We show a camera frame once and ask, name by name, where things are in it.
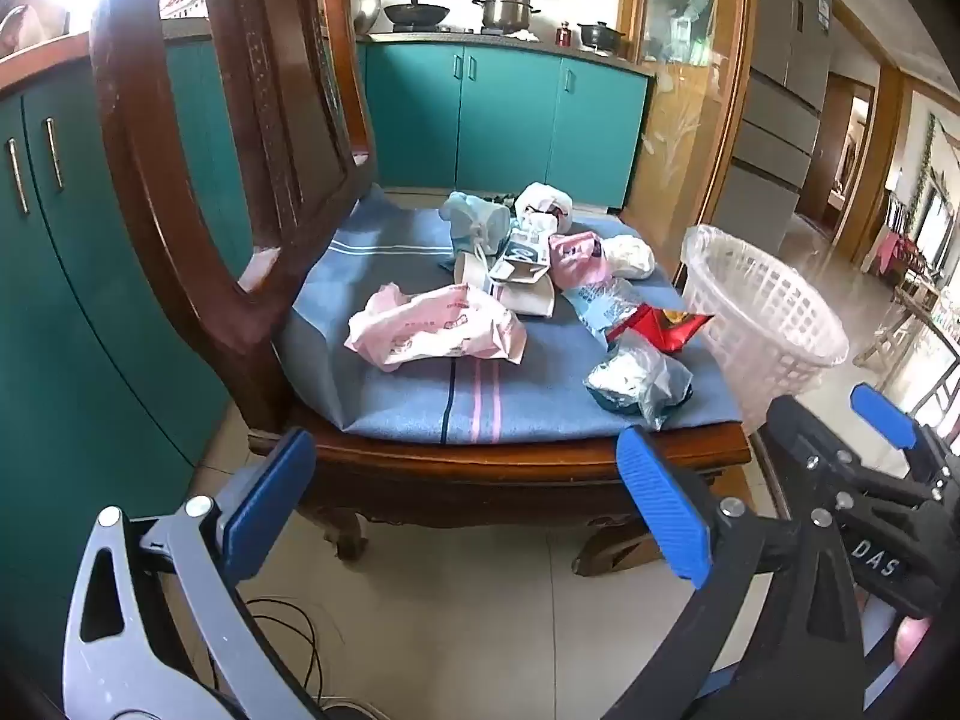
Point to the white toothpaste box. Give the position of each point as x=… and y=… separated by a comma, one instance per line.
x=521, y=255

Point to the wood framed glass door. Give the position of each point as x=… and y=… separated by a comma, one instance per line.
x=682, y=90

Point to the white dishcloth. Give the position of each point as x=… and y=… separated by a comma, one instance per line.
x=521, y=35

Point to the person's right hand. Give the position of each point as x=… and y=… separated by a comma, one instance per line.
x=913, y=641

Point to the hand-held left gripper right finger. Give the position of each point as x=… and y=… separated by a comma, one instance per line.
x=664, y=506

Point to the pink hanging cloth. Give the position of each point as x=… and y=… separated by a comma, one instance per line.
x=891, y=249

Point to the teal side cabinet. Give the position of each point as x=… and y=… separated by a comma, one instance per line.
x=82, y=315

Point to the white paper cup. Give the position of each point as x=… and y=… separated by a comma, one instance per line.
x=529, y=301

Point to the blue striped seat cushion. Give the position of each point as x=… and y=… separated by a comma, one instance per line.
x=390, y=390

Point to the clear silver plastic bag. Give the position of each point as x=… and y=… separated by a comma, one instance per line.
x=637, y=379

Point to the steel pot lid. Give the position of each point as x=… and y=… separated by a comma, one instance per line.
x=365, y=9

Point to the steel stock pot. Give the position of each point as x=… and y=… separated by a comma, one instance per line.
x=506, y=11

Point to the white crumpled tissue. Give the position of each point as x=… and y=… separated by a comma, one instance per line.
x=630, y=255

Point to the wooden stool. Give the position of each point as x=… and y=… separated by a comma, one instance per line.
x=907, y=309

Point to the dark wooden chair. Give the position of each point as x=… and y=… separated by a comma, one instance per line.
x=187, y=240

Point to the pink white plastic bag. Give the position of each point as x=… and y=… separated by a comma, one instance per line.
x=435, y=326

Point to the black wok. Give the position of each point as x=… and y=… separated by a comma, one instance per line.
x=416, y=13

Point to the pink packet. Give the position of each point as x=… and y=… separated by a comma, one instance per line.
x=574, y=259

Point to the blue white wrapper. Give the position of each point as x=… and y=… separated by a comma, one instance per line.
x=600, y=304

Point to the white plastic mesh basket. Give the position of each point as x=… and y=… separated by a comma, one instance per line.
x=757, y=330

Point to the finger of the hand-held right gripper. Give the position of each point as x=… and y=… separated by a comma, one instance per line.
x=885, y=414
x=806, y=442

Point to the black lidded pot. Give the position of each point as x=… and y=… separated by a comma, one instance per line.
x=598, y=37

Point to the grey refrigerator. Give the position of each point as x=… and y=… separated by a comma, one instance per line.
x=780, y=90

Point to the red jar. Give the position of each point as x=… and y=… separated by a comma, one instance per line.
x=563, y=34

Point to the teal stove cabinet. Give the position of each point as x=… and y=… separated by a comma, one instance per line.
x=510, y=120

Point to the white plastic bag red print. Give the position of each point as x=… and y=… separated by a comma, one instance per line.
x=540, y=199

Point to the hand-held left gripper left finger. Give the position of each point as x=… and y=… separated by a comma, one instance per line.
x=270, y=499

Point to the light blue plastic bag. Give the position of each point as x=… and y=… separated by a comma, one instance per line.
x=472, y=221

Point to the red snack packet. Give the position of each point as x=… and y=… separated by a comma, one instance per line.
x=660, y=330

